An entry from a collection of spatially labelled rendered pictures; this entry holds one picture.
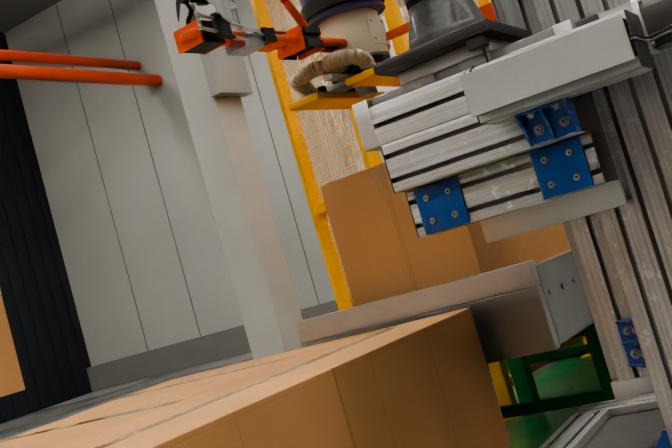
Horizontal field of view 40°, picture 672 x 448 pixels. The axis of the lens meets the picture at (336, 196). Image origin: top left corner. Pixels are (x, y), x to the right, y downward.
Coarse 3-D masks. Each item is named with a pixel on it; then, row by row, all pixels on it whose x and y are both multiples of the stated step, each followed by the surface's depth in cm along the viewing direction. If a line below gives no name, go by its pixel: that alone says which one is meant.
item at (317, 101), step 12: (312, 96) 238; (324, 96) 239; (336, 96) 244; (348, 96) 248; (372, 96) 258; (300, 108) 242; (312, 108) 247; (324, 108) 252; (336, 108) 258; (348, 108) 263
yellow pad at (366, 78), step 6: (366, 72) 228; (372, 72) 227; (348, 78) 231; (354, 78) 230; (360, 78) 229; (366, 78) 228; (372, 78) 230; (378, 78) 232; (384, 78) 235; (390, 78) 237; (396, 78) 239; (348, 84) 231; (354, 84) 231; (360, 84) 233; (366, 84) 236; (372, 84) 238; (378, 84) 240; (384, 84) 243; (390, 84) 245; (396, 84) 248
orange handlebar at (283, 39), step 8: (408, 24) 243; (184, 32) 195; (192, 32) 194; (232, 32) 203; (240, 32) 206; (280, 32) 218; (392, 32) 246; (400, 32) 244; (184, 40) 196; (280, 40) 218; (288, 40) 220; (296, 40) 223; (328, 40) 234; (336, 40) 237; (344, 40) 240; (264, 48) 218; (272, 48) 220; (280, 48) 224
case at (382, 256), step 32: (352, 192) 246; (384, 192) 240; (352, 224) 247; (384, 224) 241; (480, 224) 233; (352, 256) 248; (384, 256) 242; (416, 256) 236; (448, 256) 231; (480, 256) 228; (512, 256) 242; (544, 256) 258; (352, 288) 249; (384, 288) 243; (416, 288) 237
